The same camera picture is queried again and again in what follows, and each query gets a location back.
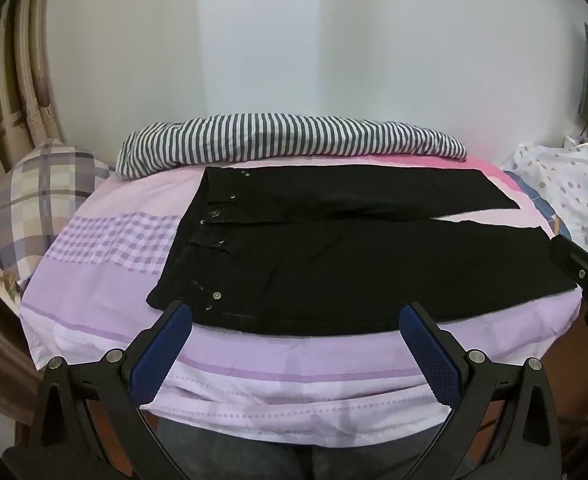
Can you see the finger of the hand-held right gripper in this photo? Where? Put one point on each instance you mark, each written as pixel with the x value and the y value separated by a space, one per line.
pixel 574 257

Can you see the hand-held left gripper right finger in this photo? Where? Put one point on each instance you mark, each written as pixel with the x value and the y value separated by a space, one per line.
pixel 431 355

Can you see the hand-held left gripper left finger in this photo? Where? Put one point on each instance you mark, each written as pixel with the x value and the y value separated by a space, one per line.
pixel 161 355

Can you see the black pants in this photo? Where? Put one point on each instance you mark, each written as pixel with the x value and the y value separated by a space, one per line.
pixel 349 270

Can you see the blue plaid cloth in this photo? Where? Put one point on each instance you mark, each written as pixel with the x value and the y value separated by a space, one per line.
pixel 539 195

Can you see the white dotted blanket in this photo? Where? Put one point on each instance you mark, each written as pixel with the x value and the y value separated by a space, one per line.
pixel 564 185

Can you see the purple pink bed sheet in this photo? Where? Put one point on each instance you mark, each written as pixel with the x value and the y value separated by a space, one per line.
pixel 123 280

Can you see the plaid pillow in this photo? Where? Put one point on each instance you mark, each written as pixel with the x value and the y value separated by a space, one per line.
pixel 33 200

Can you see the grey white striped blanket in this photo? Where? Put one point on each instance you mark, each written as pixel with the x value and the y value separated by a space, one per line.
pixel 274 140

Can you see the beige patterned curtain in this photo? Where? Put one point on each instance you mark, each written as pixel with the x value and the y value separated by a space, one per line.
pixel 18 100

